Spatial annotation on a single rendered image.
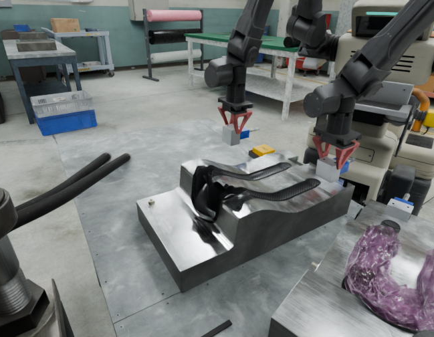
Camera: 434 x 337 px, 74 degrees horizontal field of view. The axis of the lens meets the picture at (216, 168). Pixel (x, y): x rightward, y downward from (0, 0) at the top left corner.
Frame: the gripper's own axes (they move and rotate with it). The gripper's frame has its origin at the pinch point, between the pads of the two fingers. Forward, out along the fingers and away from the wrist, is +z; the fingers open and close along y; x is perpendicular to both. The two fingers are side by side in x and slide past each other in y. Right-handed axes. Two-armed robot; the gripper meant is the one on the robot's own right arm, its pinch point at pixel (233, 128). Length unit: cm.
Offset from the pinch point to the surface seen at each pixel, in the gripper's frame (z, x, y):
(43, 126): 84, -54, -285
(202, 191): 6.4, -21.4, 18.1
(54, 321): 16, -58, 29
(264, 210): 2.2, -17.1, 36.1
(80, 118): 83, -14, -288
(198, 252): 8.8, -31.2, 33.5
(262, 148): 11.5, 15.4, -2.7
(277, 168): 6.8, 3.7, 17.8
